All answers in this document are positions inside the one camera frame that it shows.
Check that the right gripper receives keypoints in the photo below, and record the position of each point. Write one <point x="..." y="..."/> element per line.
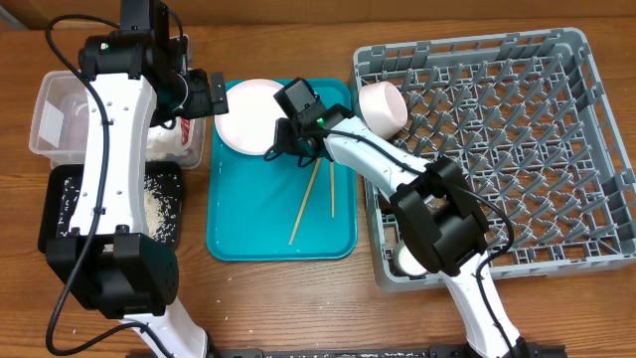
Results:
<point x="283" y="145"/>

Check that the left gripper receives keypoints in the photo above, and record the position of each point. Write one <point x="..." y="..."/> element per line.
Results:
<point x="202" y="102"/>

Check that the wooden chopstick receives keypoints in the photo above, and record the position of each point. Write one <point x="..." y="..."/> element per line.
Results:
<point x="304" y="201"/>
<point x="332" y="189"/>

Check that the red snack wrapper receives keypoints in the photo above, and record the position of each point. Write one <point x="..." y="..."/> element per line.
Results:
<point x="186" y="130"/>

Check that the white napkin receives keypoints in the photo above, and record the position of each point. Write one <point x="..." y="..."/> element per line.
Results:
<point x="162" y="142"/>

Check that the large white plate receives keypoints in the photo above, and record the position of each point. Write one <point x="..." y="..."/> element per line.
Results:
<point x="249" y="125"/>

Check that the white bowl with rice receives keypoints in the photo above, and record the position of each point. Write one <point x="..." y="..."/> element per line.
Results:
<point x="383" y="109"/>

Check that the small white cup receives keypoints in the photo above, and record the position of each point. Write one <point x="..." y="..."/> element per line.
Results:
<point x="406" y="262"/>

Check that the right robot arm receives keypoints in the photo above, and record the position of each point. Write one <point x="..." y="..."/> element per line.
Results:
<point x="440" y="218"/>

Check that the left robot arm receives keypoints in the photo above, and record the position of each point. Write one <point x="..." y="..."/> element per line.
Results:
<point x="137" y="77"/>

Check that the grey dishwasher rack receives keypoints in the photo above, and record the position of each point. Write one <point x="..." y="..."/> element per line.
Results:
<point x="526" y="117"/>

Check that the teal serving tray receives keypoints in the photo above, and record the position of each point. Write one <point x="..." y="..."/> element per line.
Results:
<point x="253" y="205"/>

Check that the black plastic tray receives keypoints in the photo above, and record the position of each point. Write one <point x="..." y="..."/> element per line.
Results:
<point x="55" y="190"/>

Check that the spilled rice pile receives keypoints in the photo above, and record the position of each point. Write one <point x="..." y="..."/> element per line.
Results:
<point x="163" y="194"/>

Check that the clear plastic bin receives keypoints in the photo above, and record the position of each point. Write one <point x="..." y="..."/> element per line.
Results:
<point x="60" y="123"/>

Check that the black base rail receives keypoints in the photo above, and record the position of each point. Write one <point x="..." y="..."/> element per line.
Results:
<point x="439" y="351"/>

